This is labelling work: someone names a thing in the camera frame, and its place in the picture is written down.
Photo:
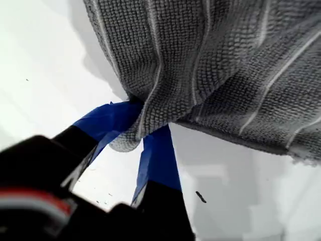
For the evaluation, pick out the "small black scrap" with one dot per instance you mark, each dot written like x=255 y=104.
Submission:
x=201 y=197

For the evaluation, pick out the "grey white-striped towel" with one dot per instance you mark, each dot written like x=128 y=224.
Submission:
x=213 y=62

